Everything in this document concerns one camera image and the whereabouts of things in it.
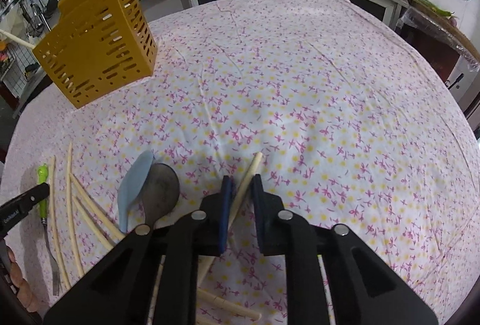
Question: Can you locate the green handled fork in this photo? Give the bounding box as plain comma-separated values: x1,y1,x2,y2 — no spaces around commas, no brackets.
37,164,60,297

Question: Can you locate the person's left hand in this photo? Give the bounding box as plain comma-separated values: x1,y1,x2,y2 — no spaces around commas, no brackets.
7,247,39,313

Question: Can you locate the dark metal spoon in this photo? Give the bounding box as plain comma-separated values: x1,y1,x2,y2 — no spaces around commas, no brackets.
139,162,180,228

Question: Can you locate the yellow perforated utensil holder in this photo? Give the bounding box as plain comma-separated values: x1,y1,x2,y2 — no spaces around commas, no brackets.
32,0,157,108

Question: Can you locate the chopstick lower on table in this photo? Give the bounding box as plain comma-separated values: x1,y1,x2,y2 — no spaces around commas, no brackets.
197,288,262,321

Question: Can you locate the light blue plastic spoon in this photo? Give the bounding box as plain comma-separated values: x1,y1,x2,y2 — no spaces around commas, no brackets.
117,151,154,233

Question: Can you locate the floral pink tablecloth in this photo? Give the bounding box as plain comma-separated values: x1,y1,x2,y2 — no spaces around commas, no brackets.
1,0,479,324

